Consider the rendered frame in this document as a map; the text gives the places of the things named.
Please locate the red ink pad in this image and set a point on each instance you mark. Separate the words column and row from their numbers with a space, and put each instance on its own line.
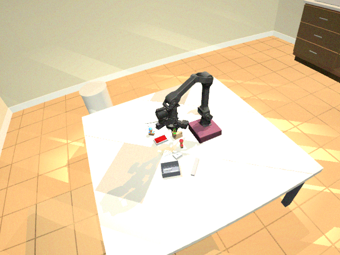
column 161, row 139

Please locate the cream flat bar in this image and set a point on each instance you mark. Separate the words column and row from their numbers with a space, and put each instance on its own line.
column 195, row 166

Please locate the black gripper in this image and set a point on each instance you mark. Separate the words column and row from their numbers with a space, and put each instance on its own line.
column 181, row 124

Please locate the wooden date stamp with blue handle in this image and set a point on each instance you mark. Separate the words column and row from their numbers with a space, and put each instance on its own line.
column 150, row 131

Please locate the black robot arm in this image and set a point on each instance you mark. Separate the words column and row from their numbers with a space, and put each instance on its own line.
column 174, row 97

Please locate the tan cardboard box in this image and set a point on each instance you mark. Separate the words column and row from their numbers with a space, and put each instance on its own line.
column 179, row 134

